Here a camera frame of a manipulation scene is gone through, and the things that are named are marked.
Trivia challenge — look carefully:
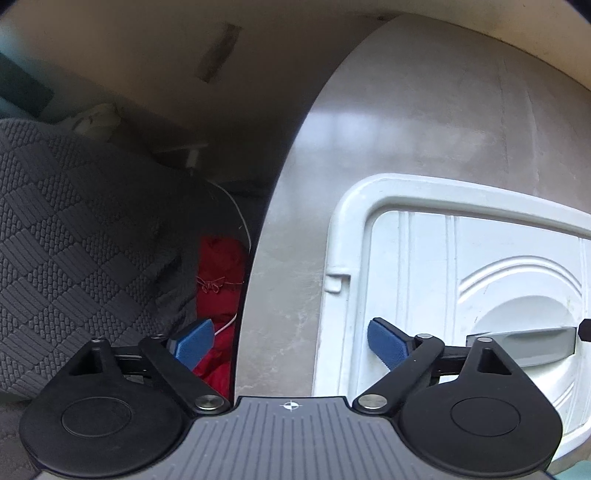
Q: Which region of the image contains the white plastic bin lid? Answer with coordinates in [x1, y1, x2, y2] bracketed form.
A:
[312, 174, 590, 456]

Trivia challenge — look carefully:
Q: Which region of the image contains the red cloth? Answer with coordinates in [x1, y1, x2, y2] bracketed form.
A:
[193, 236, 247, 398]

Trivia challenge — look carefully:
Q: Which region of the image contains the dark patterned fabric chair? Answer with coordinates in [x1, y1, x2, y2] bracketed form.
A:
[1, 119, 247, 479]

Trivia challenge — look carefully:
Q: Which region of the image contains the white cable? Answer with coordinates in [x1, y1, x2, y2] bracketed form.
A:
[202, 177, 254, 342]

